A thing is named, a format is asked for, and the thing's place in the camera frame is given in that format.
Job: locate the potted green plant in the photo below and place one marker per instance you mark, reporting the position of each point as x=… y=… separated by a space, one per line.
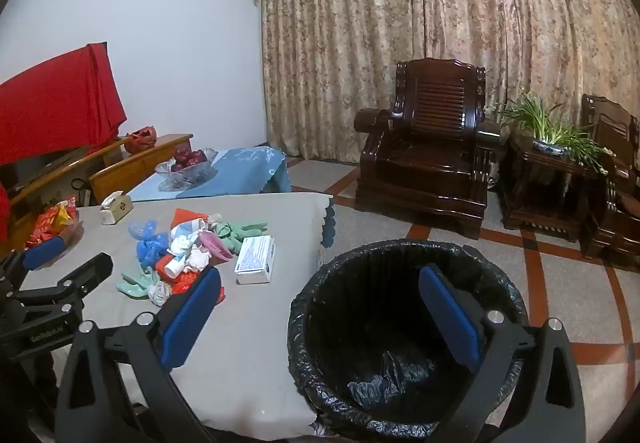
x=550 y=133

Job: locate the white cardboard box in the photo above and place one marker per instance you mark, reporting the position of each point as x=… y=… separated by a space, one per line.
x=255 y=260

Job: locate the dark wooden armchair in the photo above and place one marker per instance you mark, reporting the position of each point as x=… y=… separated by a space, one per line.
x=615 y=173
x=430 y=163

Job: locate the pink package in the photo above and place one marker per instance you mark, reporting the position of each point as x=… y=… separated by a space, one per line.
x=212 y=243

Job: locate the orange triangular packet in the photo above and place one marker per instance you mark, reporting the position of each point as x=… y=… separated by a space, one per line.
x=185 y=215

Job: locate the red cloth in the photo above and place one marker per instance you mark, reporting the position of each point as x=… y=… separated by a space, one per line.
x=55 y=98

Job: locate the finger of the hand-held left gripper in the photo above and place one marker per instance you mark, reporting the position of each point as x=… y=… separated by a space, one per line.
x=87 y=273
x=45 y=253

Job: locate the black bag lined bin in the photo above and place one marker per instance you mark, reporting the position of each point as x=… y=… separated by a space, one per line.
x=350 y=323

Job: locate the blue plastic bag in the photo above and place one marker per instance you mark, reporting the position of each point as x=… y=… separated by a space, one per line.
x=150 y=245

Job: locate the orange foam net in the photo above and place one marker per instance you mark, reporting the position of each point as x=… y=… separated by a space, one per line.
x=162 y=264

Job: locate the beige tissue box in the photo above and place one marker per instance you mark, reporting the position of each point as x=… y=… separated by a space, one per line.
x=117 y=210

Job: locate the white crumpled tissue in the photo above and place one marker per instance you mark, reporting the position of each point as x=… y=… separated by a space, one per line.
x=196 y=260

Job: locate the bag of red fruit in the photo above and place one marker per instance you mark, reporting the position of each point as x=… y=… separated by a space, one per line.
x=187 y=178

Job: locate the dark wooden side table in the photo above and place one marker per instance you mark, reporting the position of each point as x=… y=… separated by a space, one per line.
x=540 y=193

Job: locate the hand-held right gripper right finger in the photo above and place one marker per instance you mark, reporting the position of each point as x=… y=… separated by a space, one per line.
x=450 y=318

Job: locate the red apple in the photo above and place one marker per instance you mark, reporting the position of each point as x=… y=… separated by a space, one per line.
x=177 y=167
x=182 y=154
x=199 y=157

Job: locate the small white crumpled plastic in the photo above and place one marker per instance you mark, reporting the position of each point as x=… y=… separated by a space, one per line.
x=159 y=293

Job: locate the red yellow snack packets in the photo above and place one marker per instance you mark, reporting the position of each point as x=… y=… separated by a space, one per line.
x=52 y=220

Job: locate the white blue plastic packet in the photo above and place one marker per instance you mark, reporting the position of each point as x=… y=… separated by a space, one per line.
x=190 y=229

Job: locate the blue tablecloth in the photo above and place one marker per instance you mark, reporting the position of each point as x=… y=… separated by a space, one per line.
x=240 y=170

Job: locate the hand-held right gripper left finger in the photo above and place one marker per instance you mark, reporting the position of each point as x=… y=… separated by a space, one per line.
x=190 y=318

